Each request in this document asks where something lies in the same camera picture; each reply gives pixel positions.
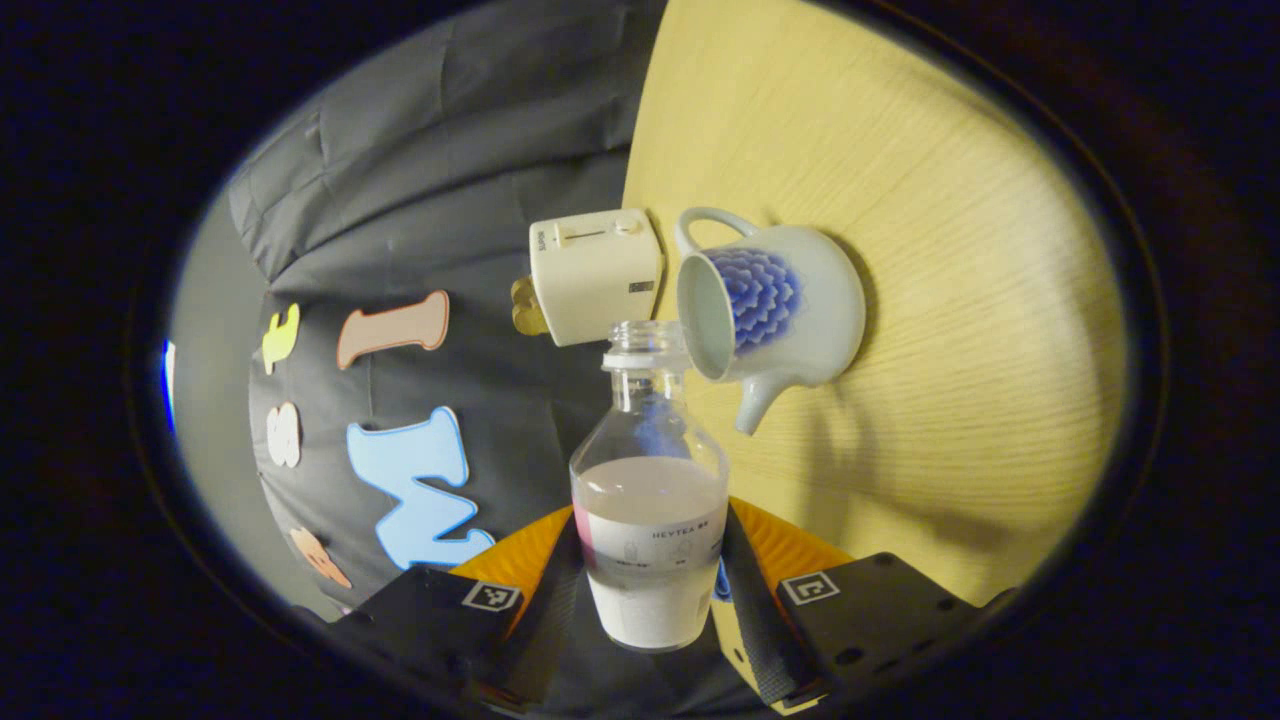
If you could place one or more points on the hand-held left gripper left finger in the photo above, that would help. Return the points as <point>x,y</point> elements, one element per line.
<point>545,625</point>

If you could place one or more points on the brown toast slice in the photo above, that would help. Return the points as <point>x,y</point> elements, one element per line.
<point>522,290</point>
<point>528,318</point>

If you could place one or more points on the white blue teacup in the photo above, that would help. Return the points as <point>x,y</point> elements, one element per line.
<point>810,310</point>

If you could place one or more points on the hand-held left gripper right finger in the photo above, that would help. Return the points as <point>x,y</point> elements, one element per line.
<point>755,630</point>

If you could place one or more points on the white toaster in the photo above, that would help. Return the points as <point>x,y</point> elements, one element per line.
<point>600,280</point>

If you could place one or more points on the black backdrop cloth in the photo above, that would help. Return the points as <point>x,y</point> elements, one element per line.
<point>450,150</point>

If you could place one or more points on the blue folded towel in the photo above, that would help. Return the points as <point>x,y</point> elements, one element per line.
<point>721,585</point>

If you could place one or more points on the clear plastic water bottle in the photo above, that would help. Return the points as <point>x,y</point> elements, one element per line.
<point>648,520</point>

